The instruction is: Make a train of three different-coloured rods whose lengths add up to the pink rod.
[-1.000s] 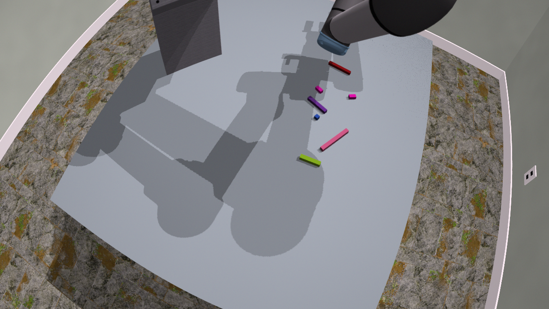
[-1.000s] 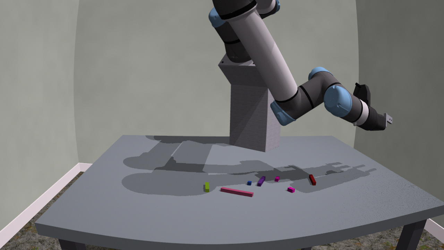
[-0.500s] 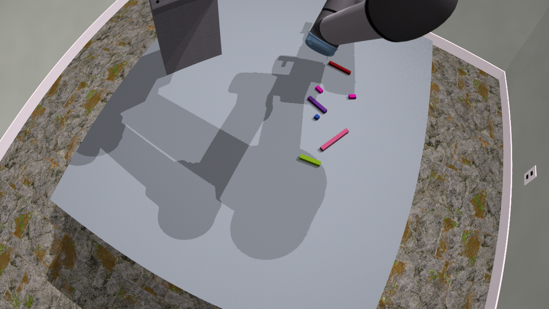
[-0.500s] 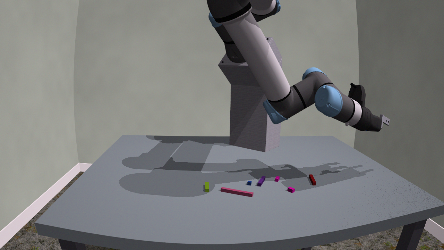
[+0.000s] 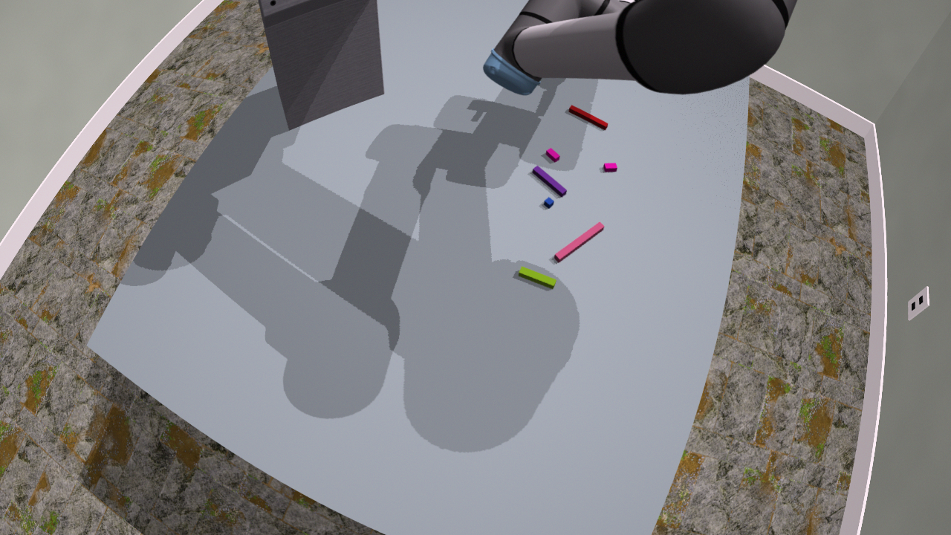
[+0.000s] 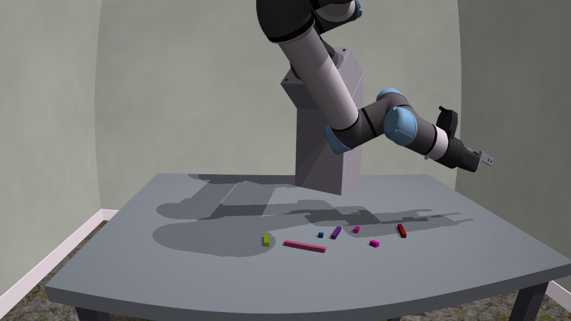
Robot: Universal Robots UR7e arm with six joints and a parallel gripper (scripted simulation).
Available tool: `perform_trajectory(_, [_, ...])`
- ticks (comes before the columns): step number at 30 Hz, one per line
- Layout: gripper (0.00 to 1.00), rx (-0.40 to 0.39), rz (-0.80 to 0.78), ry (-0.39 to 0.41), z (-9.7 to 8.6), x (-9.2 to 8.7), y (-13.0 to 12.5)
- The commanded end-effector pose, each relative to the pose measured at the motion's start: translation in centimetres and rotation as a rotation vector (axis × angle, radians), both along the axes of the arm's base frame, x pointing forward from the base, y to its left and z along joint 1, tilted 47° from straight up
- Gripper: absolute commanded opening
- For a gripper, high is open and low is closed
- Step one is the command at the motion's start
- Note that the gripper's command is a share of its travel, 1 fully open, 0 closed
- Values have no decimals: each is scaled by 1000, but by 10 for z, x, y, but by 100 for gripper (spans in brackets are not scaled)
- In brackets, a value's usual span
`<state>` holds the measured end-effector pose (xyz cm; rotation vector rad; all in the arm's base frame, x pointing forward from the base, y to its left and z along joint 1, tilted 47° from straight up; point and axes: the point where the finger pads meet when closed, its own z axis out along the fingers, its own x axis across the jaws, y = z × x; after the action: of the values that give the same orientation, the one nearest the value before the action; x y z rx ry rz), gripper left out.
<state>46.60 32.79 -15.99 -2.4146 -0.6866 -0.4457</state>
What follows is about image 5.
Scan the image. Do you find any red rod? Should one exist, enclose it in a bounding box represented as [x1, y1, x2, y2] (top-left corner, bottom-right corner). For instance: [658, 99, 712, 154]
[569, 105, 608, 130]

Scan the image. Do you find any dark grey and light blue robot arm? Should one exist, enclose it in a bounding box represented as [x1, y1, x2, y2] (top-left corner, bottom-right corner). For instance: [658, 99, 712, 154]
[483, 0, 797, 95]

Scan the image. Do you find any lime green rod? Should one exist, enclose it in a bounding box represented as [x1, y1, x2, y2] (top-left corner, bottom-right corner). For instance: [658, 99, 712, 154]
[519, 267, 556, 289]

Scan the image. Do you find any pink rod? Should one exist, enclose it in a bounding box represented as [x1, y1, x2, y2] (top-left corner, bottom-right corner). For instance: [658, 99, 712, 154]
[554, 222, 604, 263]

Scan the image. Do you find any purple rod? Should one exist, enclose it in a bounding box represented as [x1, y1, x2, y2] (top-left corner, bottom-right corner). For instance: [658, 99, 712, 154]
[533, 166, 567, 197]

